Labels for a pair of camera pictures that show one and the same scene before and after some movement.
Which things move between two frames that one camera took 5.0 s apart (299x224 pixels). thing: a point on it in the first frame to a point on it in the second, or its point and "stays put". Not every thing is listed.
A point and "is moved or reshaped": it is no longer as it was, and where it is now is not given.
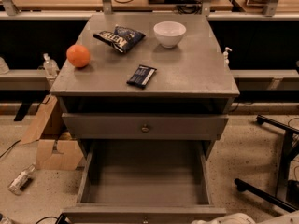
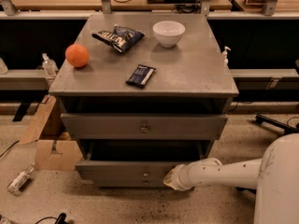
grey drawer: [142, 181] is moved or reshaped
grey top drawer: [142, 127] stays put
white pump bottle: [225, 54] stays put
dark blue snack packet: [141, 77] stays put
